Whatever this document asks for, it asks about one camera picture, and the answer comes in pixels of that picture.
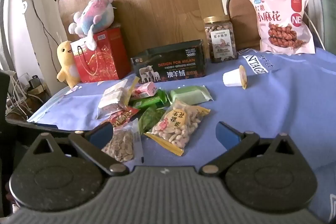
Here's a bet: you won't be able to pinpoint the clear sunflower seed packet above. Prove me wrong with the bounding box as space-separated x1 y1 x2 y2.
101 119 145 164

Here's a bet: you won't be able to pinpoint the yellow duck plush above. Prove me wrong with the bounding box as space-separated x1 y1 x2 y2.
56 40 82 89

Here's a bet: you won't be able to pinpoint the red snack packet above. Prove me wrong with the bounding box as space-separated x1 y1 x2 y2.
98 106 139 130

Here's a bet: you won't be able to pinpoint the clear packet of white candies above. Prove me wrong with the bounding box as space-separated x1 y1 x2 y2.
97 76 140 119

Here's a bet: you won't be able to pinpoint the red gift bag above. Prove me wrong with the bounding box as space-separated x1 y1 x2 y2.
70 27 132 83

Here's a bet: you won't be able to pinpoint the pink fried twist snack bag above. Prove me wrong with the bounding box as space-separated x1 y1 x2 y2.
245 0 315 54

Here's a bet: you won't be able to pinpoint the dark green snack packet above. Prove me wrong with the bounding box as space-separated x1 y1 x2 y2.
138 107 167 135

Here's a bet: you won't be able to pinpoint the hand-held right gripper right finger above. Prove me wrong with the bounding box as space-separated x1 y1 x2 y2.
201 121 299 176

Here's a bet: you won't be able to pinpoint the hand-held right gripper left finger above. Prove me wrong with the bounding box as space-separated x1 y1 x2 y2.
31 121 130 177

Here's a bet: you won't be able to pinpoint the pale green wafer packet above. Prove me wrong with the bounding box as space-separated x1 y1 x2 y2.
169 85 214 106

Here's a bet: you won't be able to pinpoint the black tin box sheep print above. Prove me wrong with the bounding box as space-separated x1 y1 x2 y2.
130 39 206 84

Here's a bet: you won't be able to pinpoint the bundle of white cables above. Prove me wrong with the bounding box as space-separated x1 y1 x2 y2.
7 72 29 119

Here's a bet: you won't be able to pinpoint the blue printed bedsheet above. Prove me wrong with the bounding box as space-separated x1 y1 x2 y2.
26 47 336 222

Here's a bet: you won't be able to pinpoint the white jelly cup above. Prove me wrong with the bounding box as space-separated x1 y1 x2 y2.
223 65 248 90

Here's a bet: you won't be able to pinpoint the pastel plush toy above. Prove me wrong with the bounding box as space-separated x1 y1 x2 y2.
68 0 117 50

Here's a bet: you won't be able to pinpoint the small pink snack packet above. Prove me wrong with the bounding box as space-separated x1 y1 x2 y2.
130 82 159 100

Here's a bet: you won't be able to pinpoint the wood-pattern board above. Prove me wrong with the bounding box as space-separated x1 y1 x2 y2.
56 0 231 59

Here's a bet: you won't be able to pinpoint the clear nut jar gold lid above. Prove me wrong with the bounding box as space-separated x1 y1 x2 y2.
203 15 238 63

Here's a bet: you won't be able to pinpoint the brown chair back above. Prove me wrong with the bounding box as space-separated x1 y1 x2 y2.
226 0 263 52

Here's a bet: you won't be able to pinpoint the clear peanut packet yellow edges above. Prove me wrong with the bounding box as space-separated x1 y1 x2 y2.
144 100 211 157

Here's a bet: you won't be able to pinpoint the bright green snack packet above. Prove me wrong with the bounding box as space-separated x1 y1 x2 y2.
130 89 172 109

